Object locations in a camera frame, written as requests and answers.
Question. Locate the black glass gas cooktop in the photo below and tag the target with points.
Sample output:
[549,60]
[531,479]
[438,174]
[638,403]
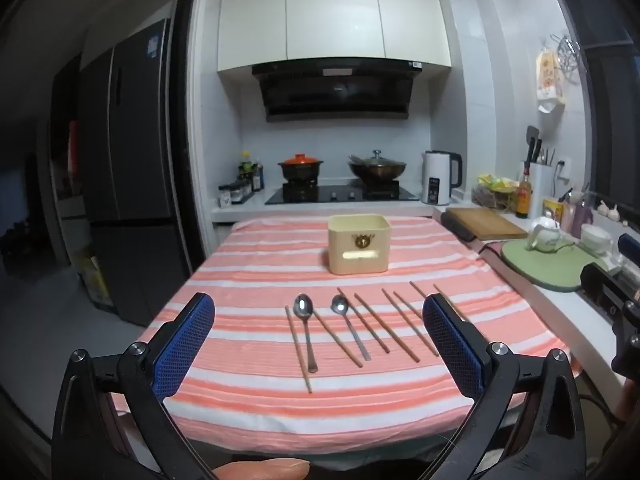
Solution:
[335,194]

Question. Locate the large steel spoon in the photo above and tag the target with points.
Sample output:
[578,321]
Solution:
[302,306]

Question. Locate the pink white striped tablecloth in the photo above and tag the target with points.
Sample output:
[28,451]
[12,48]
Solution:
[240,270]

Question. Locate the garlic bulb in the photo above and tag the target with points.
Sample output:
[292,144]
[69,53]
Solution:
[604,208]
[616,215]

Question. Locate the person's left hand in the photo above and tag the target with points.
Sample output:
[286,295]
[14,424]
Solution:
[260,471]

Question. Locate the orange pot lid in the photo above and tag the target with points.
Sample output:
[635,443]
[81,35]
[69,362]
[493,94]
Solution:
[300,159]

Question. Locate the black range hood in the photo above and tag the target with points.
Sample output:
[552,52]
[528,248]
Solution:
[335,90]

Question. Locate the purple cup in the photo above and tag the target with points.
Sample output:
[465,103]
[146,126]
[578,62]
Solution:
[582,217]

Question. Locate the white knife holder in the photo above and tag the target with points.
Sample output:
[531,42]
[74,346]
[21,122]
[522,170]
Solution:
[542,190]

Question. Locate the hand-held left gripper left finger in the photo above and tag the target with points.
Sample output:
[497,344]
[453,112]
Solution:
[182,345]

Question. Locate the hanging printed paper bag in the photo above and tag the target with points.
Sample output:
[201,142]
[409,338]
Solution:
[547,80]

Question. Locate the white wall cabinet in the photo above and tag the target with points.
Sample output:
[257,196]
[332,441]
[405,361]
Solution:
[325,10]

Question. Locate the yellow cup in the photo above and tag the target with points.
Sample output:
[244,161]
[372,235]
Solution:
[551,208]

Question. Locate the black clay pot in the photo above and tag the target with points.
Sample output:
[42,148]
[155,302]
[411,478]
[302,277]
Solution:
[300,172]

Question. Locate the wooden cutting board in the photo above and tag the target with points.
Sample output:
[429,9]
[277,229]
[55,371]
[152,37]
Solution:
[485,222]

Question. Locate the red label sauce bottle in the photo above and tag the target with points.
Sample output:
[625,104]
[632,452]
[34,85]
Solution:
[522,195]

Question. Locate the white electric kettle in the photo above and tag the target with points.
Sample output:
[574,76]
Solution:
[437,180]

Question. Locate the green drying mat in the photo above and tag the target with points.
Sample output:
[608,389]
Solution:
[550,270]

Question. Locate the steel ladle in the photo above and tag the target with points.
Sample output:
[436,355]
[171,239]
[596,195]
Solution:
[354,159]

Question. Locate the labelled spice jar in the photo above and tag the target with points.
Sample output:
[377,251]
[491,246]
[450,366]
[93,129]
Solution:
[224,197]

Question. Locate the cream plastic utensil holder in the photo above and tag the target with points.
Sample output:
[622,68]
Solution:
[350,260]

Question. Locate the dark grey refrigerator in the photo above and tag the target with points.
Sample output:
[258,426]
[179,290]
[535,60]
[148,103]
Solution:
[130,160]

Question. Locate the hanging metal trivet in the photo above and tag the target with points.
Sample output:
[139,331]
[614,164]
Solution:
[570,52]

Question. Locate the dark wok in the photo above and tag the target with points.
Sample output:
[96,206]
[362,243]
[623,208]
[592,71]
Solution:
[377,174]

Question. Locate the dark kitchen spatula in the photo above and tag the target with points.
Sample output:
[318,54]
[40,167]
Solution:
[532,135]

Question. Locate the dark sauce bottle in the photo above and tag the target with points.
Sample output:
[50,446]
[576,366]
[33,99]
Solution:
[241,174]

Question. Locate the brown bottle white label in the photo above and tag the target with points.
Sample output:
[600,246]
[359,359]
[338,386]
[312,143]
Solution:
[254,177]

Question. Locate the glass wok lid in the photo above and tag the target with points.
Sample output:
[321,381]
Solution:
[377,160]

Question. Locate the white ceramic teapot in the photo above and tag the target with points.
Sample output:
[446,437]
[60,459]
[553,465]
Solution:
[542,235]

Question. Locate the yellow cap bottle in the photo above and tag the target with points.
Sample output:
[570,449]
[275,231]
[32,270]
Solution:
[245,165]

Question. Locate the white wall socket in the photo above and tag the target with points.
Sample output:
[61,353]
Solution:
[563,170]

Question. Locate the blue label bottle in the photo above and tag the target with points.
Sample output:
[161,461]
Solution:
[260,176]

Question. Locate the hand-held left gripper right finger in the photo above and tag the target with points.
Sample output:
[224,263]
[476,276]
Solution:
[452,345]

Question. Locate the bunch of wooden chopsticks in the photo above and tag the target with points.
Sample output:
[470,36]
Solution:
[400,324]

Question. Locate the white bowl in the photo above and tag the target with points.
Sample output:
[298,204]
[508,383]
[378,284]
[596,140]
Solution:
[595,240]

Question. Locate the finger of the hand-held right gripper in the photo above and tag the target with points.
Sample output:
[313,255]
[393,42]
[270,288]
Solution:
[607,290]
[630,247]

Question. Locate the small steel spoon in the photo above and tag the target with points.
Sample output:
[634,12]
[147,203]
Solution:
[340,304]

